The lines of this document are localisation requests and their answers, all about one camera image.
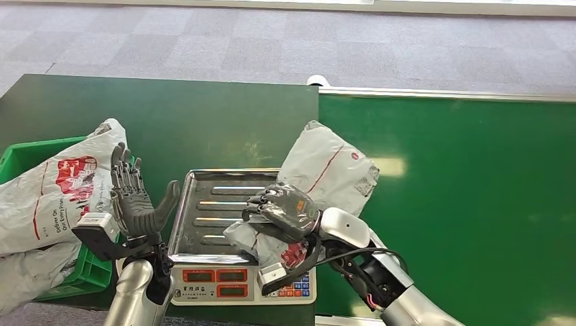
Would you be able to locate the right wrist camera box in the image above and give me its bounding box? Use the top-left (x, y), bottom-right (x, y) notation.
top-left (257, 242), bottom-right (317, 297)

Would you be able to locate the grey plastic mailer package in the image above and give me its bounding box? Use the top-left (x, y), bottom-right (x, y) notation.
top-left (223, 120), bottom-right (380, 271)

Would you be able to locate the dark green table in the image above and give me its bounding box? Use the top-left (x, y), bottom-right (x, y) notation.
top-left (0, 73), bottom-right (320, 326)

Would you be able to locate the grey mailer package red print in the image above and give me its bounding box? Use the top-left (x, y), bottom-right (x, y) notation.
top-left (0, 118), bottom-right (128, 257)

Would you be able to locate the green plastic basket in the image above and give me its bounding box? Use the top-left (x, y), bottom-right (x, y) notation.
top-left (0, 136), bottom-right (136, 302)

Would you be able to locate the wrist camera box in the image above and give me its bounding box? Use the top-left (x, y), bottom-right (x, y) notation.
top-left (257, 242), bottom-right (317, 297)
top-left (71, 212), bottom-right (122, 263)

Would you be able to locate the plain grey mailer package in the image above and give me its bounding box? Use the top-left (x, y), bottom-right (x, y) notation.
top-left (0, 240), bottom-right (83, 316)

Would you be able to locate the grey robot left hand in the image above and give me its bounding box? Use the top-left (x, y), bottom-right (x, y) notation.
top-left (109, 142), bottom-right (181, 240)

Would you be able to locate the silver conveyor side rail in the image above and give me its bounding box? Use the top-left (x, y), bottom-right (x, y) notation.
top-left (318, 86), bottom-right (576, 104)

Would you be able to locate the green conveyor belt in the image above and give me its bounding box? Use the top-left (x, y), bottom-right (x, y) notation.
top-left (314, 94), bottom-right (576, 326)

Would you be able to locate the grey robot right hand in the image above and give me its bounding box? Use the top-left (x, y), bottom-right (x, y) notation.
top-left (241, 181), bottom-right (322, 245)

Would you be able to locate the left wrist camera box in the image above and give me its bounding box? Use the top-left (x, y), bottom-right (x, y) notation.
top-left (71, 212), bottom-right (122, 263)

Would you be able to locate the electronic scale with steel tray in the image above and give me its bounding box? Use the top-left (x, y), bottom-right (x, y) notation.
top-left (166, 168), bottom-right (318, 307)

